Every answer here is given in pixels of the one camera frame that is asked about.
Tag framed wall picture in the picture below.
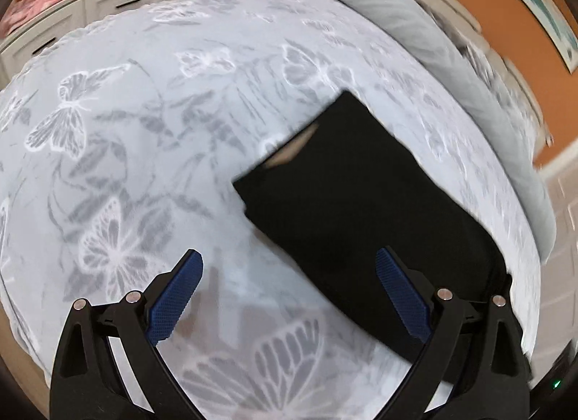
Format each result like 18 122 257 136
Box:
470 0 578 71

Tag white drawer cabinet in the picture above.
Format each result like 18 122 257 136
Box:
0 0 290 82

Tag white patterned wardrobe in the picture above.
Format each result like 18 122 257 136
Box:
537 144 578 358

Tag butterfly print bedsheet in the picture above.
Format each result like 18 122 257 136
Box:
0 0 543 420

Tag grey pillows at headboard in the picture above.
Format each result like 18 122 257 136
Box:
388 0 556 150

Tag grey rolled duvet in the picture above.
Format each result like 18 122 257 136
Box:
336 0 558 267

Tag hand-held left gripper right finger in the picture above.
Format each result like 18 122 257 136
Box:
375 247 530 420

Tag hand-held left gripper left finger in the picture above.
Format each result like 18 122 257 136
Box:
49 248 204 420

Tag black pants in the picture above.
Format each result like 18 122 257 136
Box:
232 90 513 385

